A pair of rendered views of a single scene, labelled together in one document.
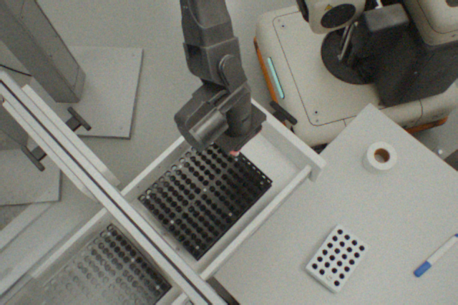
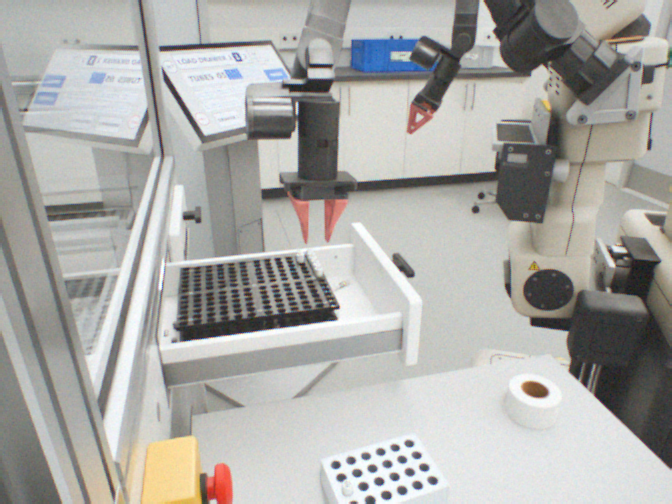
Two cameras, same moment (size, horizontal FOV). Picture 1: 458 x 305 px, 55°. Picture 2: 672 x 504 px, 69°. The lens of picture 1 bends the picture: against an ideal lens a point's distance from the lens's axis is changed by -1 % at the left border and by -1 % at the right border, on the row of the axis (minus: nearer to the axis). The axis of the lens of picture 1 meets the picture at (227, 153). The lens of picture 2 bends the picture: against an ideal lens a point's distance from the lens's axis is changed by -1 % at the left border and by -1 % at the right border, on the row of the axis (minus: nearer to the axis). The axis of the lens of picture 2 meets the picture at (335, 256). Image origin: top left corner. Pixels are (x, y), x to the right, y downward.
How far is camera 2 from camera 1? 68 cm
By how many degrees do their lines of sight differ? 46
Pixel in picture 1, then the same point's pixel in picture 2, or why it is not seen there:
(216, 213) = (244, 304)
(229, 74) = (313, 53)
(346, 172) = (472, 403)
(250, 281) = (231, 454)
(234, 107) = (308, 101)
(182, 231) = (191, 302)
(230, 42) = (332, 38)
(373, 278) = not seen: outside the picture
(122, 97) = (291, 382)
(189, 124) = (251, 90)
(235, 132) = (306, 165)
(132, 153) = not seen: hidden behind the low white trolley
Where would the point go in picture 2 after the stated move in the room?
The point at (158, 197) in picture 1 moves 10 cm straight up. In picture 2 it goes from (201, 274) to (193, 214)
